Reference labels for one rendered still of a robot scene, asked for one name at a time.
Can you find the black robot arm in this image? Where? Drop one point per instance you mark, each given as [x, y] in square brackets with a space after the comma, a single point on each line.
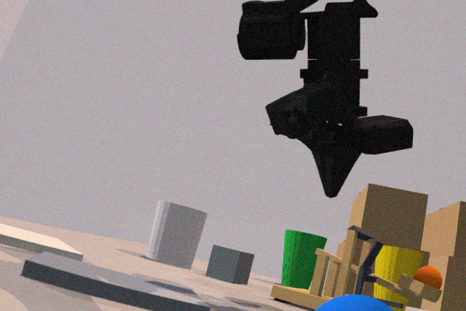
[272, 30]

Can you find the orange ball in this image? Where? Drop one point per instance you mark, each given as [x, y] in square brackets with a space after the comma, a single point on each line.
[429, 276]

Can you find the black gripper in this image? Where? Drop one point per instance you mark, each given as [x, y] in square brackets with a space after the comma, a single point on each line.
[335, 147]

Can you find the blue ball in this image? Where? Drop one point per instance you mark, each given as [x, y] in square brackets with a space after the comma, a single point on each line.
[353, 302]

